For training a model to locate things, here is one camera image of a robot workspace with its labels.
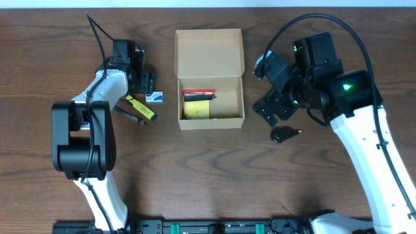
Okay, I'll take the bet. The red black stapler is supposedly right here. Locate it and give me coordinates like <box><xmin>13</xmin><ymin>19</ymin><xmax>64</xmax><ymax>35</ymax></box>
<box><xmin>183</xmin><ymin>90</ymin><xmax>216</xmax><ymax>102</ymax></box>

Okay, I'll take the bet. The yellow sticky note pad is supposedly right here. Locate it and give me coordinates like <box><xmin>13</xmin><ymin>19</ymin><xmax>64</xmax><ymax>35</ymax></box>
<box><xmin>184</xmin><ymin>100</ymin><xmax>210</xmax><ymax>120</ymax></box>

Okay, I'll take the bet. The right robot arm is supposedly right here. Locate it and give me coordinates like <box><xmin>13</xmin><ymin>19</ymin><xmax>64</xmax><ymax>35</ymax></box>
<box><xmin>253</xmin><ymin>32</ymin><xmax>415</xmax><ymax>233</ymax></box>

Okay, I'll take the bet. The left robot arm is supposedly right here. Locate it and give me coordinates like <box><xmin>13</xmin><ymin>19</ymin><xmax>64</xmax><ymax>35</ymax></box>
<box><xmin>51</xmin><ymin>39</ymin><xmax>154</xmax><ymax>233</ymax></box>

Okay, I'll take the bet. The black correction tape dispenser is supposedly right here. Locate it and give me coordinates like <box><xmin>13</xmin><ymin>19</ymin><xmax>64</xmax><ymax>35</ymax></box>
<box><xmin>270</xmin><ymin>126</ymin><xmax>302</xmax><ymax>144</ymax></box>

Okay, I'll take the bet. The yellow highlighter marker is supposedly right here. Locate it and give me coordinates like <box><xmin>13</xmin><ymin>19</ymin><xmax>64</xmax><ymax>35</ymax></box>
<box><xmin>125</xmin><ymin>95</ymin><xmax>157</xmax><ymax>121</ymax></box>

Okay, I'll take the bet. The black ballpoint pen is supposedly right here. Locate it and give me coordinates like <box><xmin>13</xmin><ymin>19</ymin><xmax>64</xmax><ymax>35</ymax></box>
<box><xmin>113</xmin><ymin>105</ymin><xmax>147</xmax><ymax>125</ymax></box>

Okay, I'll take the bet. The open cardboard box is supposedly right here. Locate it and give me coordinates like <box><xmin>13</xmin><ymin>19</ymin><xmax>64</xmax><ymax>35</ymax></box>
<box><xmin>174</xmin><ymin>29</ymin><xmax>245</xmax><ymax>130</ymax></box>

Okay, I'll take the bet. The black aluminium mounting rail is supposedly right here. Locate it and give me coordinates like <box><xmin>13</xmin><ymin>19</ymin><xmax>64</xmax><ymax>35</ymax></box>
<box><xmin>51</xmin><ymin>219</ymin><xmax>381</xmax><ymax>234</ymax></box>

